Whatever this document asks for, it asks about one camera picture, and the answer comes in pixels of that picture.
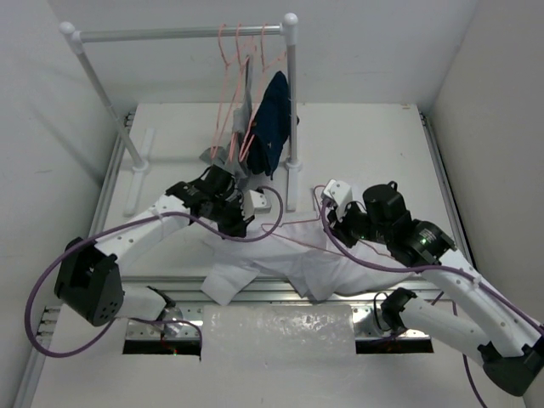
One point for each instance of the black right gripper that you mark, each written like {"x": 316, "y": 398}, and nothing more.
{"x": 339, "y": 227}

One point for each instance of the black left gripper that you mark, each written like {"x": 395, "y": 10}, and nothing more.
{"x": 235, "y": 211}

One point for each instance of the white shirt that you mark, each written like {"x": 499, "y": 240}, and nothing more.
{"x": 312, "y": 273}

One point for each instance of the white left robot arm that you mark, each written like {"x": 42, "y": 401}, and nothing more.
{"x": 90, "y": 277}

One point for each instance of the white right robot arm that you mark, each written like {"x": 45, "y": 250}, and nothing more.
{"x": 496, "y": 335}

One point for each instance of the grey shirt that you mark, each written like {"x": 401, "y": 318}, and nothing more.
{"x": 227, "y": 157}

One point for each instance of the dark navy garment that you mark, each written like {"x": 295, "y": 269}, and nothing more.
{"x": 271, "y": 127}

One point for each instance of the white clothes rack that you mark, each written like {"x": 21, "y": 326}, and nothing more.
{"x": 161, "y": 88}

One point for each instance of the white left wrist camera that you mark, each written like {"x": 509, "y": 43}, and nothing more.
{"x": 255, "y": 202}

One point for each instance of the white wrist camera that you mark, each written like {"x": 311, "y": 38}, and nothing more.
{"x": 339, "y": 194}
{"x": 255, "y": 202}

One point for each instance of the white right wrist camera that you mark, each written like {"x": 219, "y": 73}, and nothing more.
{"x": 339, "y": 194}

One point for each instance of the aluminium frame rail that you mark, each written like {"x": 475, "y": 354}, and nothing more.
{"x": 391, "y": 140}

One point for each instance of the pink wire hanger with navy garment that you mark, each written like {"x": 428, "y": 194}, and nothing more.
{"x": 265, "y": 67}

